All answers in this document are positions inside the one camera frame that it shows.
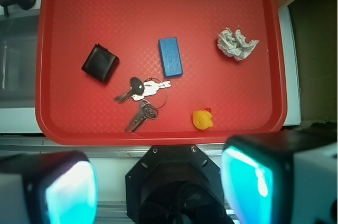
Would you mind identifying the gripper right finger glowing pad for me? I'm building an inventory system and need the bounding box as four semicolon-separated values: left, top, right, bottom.
221;130;337;223

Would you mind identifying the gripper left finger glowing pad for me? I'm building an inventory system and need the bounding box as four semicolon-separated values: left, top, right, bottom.
1;151;98;223

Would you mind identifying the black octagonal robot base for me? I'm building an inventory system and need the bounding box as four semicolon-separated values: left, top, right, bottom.
125;145;233;223

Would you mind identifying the crumpled white paper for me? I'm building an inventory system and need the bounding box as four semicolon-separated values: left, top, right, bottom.
217;27;259;61

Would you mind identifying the yellow rubber duck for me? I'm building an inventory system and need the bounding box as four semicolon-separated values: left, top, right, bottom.
192;108;213;130

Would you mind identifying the silver key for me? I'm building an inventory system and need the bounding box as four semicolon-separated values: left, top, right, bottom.
125;99;158;133

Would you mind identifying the black-headed key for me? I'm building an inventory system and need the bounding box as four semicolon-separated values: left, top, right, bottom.
114;77;145;104

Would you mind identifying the black leather wallet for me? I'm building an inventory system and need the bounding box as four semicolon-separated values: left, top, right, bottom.
81;43;120;84

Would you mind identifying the red plastic tray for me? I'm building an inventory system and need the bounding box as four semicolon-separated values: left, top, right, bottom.
35;0;287;145

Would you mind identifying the blue rectangular block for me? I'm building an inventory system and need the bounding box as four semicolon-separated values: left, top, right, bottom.
158;37;183;78

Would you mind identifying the white rabbit keychain tag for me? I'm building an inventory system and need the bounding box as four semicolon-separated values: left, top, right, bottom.
132;80;171;101

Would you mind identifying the thin wire key ring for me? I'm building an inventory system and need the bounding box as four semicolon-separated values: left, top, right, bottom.
144;77;168;110

